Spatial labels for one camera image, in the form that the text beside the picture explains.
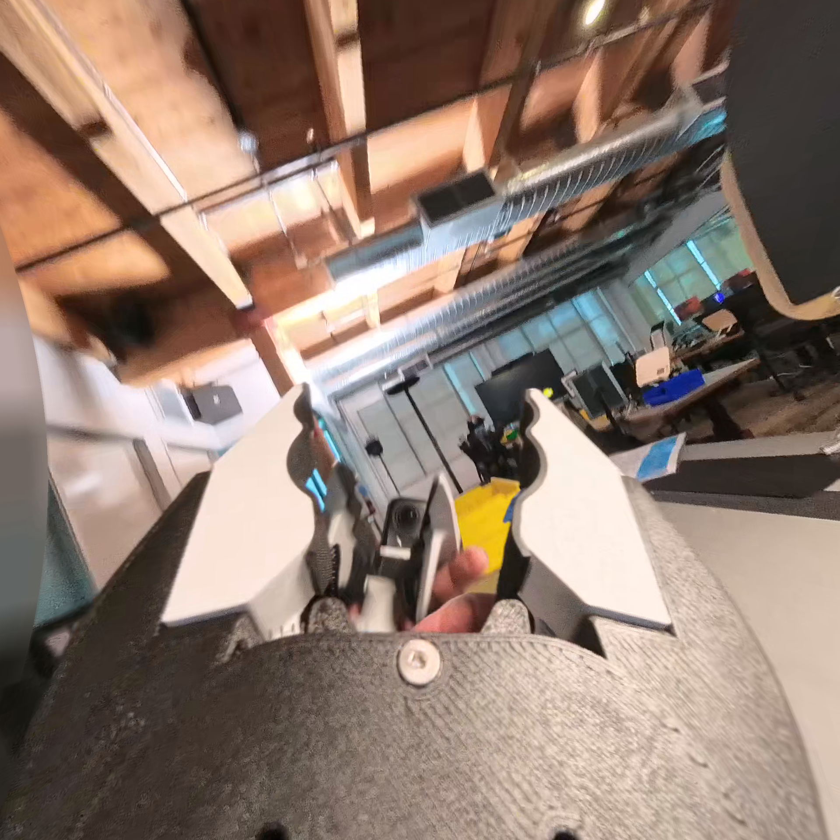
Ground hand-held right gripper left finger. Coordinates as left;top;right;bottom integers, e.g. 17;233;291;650
159;384;343;636

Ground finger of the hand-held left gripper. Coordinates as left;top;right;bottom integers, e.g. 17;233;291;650
323;459;362;592
415;472;463;623

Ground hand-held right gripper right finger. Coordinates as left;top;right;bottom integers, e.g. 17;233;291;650
500;387;675;634

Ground person's left hand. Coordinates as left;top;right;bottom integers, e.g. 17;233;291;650
419;546;493;634

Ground yellow bin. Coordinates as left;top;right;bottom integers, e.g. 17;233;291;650
453;478;524;595

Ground printed paper sheets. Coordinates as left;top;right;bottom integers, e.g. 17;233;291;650
613;433;688;484

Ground black pole stand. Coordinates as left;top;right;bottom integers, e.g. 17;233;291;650
386;375;465;494

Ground small blue bin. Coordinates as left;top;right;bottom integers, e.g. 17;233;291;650
642;369;707;408

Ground beige chair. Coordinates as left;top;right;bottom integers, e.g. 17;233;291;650
633;346;675;389

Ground dark curved panel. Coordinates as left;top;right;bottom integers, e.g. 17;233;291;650
721;0;840;322

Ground black wall screen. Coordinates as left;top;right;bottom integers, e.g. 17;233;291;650
474;350;567;429

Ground round metal air duct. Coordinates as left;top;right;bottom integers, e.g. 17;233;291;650
305;259;631;398

